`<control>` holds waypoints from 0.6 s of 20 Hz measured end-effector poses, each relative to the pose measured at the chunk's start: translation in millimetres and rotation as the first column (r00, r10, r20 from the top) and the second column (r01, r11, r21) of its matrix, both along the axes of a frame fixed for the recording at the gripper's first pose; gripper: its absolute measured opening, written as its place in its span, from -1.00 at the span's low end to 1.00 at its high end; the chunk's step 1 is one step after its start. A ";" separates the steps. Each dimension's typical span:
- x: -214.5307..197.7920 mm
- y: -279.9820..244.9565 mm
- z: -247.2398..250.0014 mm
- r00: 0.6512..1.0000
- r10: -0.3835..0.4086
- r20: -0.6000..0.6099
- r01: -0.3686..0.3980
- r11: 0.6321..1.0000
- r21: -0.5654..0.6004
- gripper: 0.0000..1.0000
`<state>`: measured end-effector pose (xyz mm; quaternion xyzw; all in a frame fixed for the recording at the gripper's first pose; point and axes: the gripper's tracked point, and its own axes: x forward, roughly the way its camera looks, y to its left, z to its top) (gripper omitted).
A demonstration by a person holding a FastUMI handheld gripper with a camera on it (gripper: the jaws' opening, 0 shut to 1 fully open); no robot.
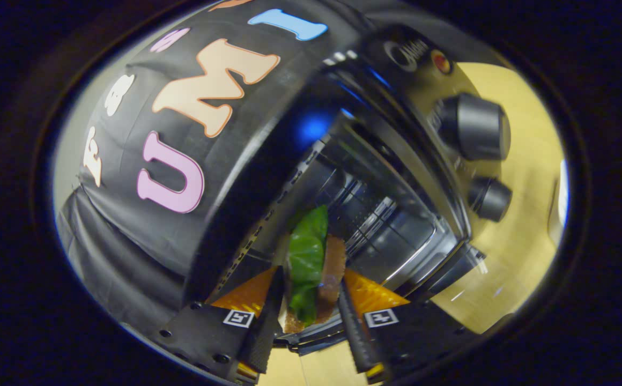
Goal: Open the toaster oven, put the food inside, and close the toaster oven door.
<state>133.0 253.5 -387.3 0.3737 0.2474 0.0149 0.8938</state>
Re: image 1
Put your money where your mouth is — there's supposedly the black toaster oven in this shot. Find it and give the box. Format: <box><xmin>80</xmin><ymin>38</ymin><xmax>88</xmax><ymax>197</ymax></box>
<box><xmin>185</xmin><ymin>24</ymin><xmax>513</xmax><ymax>358</ymax></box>

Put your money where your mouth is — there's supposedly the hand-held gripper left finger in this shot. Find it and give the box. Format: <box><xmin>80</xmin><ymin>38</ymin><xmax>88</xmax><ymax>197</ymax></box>
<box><xmin>157</xmin><ymin>266</ymin><xmax>286</xmax><ymax>385</ymax></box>

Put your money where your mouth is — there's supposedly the lettuce sandwich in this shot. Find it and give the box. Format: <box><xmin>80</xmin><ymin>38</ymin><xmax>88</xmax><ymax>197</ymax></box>
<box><xmin>284</xmin><ymin>204</ymin><xmax>348</xmax><ymax>333</ymax></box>

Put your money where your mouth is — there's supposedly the black backdrop cloth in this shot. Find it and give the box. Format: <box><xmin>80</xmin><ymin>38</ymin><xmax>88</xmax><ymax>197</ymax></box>
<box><xmin>55</xmin><ymin>0</ymin><xmax>368</xmax><ymax>336</ymax></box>

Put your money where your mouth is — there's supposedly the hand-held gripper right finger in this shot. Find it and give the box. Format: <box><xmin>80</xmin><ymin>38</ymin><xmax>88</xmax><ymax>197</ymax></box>
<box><xmin>337</xmin><ymin>268</ymin><xmax>479</xmax><ymax>384</ymax></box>

